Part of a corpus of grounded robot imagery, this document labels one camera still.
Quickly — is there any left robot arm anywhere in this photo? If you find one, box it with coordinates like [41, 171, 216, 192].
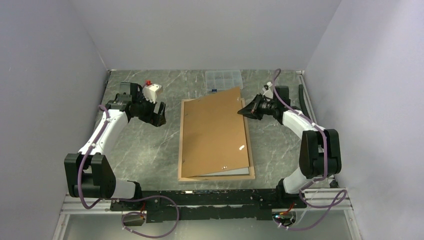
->
[64, 81, 166, 210]

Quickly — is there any white wooden picture frame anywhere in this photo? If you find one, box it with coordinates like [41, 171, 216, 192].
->
[177, 99, 256, 183]

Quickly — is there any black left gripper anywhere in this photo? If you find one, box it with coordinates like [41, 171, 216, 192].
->
[133, 92, 166, 127]

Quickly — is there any clear plastic organizer box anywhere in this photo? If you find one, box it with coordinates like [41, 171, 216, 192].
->
[205, 70, 244, 93]

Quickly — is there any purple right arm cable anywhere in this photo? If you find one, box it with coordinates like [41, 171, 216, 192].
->
[271, 68, 348, 232]

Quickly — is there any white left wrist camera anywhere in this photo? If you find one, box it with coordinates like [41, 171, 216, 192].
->
[142, 80, 163, 104]

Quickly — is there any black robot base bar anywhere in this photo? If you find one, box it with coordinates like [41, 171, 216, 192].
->
[110, 188, 306, 223]

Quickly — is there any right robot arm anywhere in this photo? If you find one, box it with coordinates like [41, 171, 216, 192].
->
[237, 82, 342, 208]

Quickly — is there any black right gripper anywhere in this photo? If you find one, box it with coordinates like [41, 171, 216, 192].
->
[237, 93, 277, 121]

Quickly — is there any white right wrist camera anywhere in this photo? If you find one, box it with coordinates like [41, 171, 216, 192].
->
[262, 81, 274, 101]

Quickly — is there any aluminium table edge rail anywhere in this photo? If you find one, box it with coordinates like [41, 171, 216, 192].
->
[295, 70, 336, 181]

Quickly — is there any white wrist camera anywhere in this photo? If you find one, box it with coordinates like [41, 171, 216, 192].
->
[142, 80, 163, 104]
[262, 81, 274, 101]

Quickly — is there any aluminium front rail frame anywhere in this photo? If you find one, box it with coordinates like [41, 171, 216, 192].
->
[53, 188, 362, 240]

